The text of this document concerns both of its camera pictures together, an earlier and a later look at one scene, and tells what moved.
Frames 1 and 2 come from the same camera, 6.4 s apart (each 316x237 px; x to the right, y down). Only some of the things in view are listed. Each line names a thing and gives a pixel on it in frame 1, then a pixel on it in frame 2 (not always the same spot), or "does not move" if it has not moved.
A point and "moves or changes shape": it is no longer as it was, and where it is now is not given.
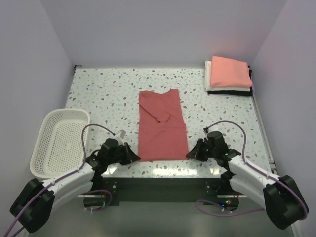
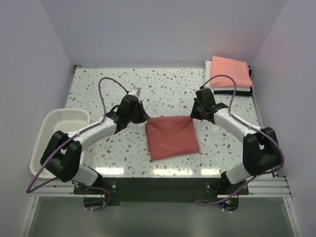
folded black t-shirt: x=235 y=93 does not move
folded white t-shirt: x=208 y=86 does not move
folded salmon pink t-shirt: x=227 y=73 does not move
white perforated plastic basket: x=59 y=150 does not move
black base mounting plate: x=136 y=191 does not move
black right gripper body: x=201 y=150 → x=198 y=112
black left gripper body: x=126 y=153 → x=139 y=112
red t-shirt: x=162 y=134 moves or changes shape
